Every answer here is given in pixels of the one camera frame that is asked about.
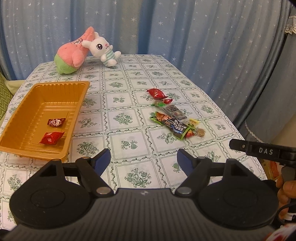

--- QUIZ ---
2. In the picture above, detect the dark grey snack packet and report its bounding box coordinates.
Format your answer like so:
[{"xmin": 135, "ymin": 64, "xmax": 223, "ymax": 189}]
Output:
[{"xmin": 165, "ymin": 105, "xmax": 187, "ymax": 120}]

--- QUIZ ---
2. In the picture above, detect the beige cushion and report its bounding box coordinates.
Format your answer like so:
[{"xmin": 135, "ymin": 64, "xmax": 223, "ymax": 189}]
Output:
[{"xmin": 6, "ymin": 79, "xmax": 25, "ymax": 95}]

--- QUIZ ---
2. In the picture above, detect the gold red packaging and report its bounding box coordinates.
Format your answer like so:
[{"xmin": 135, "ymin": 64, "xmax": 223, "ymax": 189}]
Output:
[{"xmin": 261, "ymin": 159, "xmax": 281, "ymax": 181}]

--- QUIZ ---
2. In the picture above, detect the blue starred curtain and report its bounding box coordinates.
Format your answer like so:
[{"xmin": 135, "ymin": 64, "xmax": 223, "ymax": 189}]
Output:
[{"xmin": 0, "ymin": 0, "xmax": 289, "ymax": 116}]

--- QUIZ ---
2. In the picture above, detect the green patterned cushion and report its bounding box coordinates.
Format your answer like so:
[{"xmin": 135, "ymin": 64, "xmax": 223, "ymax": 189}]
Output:
[{"xmin": 0, "ymin": 74, "xmax": 13, "ymax": 119}]

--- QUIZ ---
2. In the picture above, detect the bright red wrapped candy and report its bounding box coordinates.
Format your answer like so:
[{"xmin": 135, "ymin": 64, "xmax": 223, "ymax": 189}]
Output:
[{"xmin": 39, "ymin": 131, "xmax": 65, "ymax": 145}]

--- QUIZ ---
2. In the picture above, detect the dark red wrapped candy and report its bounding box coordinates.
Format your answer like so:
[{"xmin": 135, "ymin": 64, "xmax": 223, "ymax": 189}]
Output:
[{"xmin": 47, "ymin": 118, "xmax": 66, "ymax": 127}]

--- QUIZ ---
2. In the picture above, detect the red white clothing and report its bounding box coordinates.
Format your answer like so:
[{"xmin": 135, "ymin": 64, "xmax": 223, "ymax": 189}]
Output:
[{"xmin": 265, "ymin": 222, "xmax": 296, "ymax": 241}]

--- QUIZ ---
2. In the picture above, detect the pink star plush toy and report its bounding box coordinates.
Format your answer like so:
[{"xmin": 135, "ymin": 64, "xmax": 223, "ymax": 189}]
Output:
[{"xmin": 54, "ymin": 26, "xmax": 96, "ymax": 75}]

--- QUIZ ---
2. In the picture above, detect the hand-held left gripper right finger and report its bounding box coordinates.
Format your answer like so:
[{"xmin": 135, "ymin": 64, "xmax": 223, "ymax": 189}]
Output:
[{"xmin": 174, "ymin": 148, "xmax": 257, "ymax": 196}]

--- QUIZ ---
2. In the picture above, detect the black cable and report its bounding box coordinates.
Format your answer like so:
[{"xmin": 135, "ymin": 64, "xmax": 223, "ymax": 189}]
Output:
[{"xmin": 277, "ymin": 201, "xmax": 296, "ymax": 220}]

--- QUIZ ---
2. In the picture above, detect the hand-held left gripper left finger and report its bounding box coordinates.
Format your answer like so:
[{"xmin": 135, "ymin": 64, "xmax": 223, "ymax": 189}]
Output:
[{"xmin": 35, "ymin": 148, "xmax": 114, "ymax": 198}]

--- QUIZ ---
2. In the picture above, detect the white rabbit plush toy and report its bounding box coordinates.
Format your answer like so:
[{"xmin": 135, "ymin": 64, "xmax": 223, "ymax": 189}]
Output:
[{"xmin": 82, "ymin": 32, "xmax": 122, "ymax": 68}]

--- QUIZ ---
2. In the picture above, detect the green floral tablecloth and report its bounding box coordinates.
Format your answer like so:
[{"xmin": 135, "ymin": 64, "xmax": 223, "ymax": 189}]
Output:
[{"xmin": 0, "ymin": 54, "xmax": 269, "ymax": 232}]

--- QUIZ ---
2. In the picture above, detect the long green snack packet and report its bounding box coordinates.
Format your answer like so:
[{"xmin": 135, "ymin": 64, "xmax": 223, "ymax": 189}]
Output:
[{"xmin": 149, "ymin": 111, "xmax": 192, "ymax": 140}]

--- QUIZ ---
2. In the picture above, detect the person's right hand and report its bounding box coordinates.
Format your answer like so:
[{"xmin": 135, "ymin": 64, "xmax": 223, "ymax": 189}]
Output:
[{"xmin": 276, "ymin": 174, "xmax": 296, "ymax": 223}]

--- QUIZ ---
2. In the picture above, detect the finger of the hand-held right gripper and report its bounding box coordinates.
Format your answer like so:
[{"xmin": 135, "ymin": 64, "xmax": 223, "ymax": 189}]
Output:
[{"xmin": 229, "ymin": 138, "xmax": 248, "ymax": 155}]

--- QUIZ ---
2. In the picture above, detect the large red snack packet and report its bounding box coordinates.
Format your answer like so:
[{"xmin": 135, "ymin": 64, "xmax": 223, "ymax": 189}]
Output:
[{"xmin": 147, "ymin": 88, "xmax": 167, "ymax": 100}]

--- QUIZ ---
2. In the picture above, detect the orange plastic tray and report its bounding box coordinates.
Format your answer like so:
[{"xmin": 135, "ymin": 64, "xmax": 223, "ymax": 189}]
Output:
[{"xmin": 0, "ymin": 81, "xmax": 90, "ymax": 162}]

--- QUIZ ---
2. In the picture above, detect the grey lace-trimmed cloth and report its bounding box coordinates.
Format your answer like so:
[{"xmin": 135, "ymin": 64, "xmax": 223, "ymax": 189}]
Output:
[{"xmin": 232, "ymin": 0, "xmax": 296, "ymax": 146}]

